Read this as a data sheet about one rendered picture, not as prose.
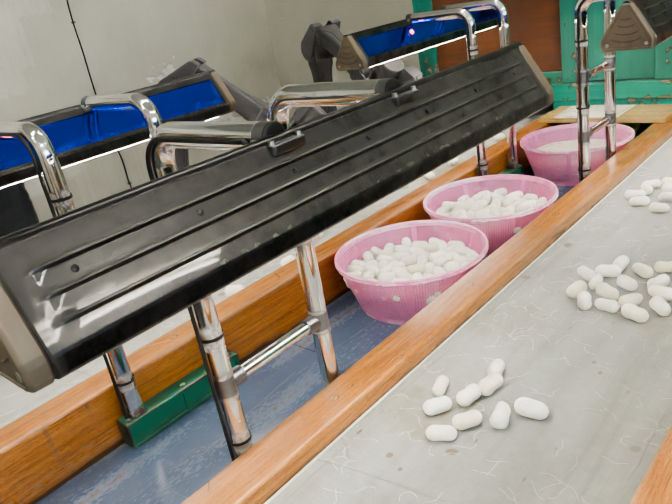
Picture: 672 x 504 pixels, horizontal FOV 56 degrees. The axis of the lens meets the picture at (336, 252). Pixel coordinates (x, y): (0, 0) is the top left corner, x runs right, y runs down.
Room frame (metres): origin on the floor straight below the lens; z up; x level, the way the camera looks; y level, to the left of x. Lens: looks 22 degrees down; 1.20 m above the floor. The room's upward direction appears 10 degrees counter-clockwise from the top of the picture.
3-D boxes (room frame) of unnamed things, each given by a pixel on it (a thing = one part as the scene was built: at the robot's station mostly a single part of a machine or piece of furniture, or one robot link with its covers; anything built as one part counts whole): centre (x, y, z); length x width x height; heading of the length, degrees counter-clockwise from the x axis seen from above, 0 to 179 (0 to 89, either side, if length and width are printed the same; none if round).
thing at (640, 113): (1.68, -0.79, 0.77); 0.33 x 0.15 x 0.01; 45
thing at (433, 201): (1.22, -0.33, 0.72); 0.27 x 0.27 x 0.10
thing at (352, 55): (1.61, -0.32, 1.08); 0.62 x 0.08 x 0.07; 135
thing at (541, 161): (1.53, -0.64, 0.72); 0.27 x 0.27 x 0.10
